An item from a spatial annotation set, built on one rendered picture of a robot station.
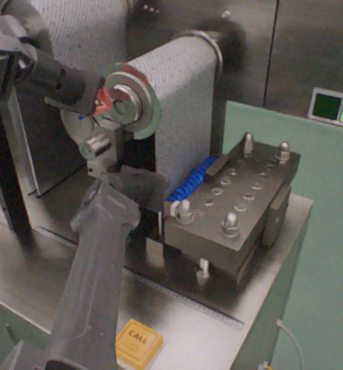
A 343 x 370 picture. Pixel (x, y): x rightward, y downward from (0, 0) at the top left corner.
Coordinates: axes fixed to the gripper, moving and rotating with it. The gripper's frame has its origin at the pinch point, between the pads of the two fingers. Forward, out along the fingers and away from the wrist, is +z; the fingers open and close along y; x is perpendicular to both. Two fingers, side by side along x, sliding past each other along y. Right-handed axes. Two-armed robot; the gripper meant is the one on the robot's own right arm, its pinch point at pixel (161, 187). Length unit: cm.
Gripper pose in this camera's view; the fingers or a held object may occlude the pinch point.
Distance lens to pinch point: 84.4
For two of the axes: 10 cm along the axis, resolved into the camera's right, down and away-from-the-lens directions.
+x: 2.6, -9.6, -1.4
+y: 8.6, 3.0, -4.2
